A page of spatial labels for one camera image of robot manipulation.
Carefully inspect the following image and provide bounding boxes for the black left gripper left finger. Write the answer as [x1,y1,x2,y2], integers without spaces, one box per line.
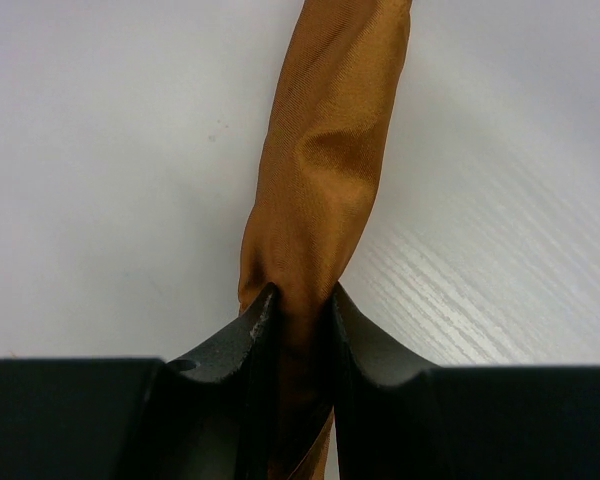
[0,286,278,479]

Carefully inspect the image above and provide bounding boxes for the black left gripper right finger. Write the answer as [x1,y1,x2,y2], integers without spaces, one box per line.
[330,288,600,479]

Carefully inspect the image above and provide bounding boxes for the orange cloth napkin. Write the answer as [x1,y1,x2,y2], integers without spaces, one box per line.
[238,1,411,479]

